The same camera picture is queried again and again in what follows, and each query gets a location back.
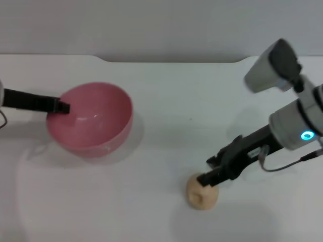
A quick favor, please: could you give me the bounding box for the pink plastic bowl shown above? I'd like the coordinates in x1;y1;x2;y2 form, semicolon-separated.
45;81;134;160

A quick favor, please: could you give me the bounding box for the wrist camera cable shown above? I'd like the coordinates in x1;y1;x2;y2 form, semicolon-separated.
0;110;9;130
258;145;323;172

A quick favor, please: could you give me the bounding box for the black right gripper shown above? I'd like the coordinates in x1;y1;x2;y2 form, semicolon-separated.
196;124;281;188

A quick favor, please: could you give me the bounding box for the right wrist camera housing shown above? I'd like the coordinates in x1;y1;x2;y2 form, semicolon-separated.
243;38;303;94

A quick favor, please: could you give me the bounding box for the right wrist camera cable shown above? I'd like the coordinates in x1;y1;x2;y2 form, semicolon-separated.
258;145;323;172

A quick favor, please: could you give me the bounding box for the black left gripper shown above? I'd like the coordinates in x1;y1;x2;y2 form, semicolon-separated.
3;88;71;115

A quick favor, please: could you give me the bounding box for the beige egg yolk pastry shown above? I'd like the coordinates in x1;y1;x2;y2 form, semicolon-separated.
186;173;220;210

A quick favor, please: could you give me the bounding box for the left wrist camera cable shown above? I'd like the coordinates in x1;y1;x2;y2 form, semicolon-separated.
0;110;9;130

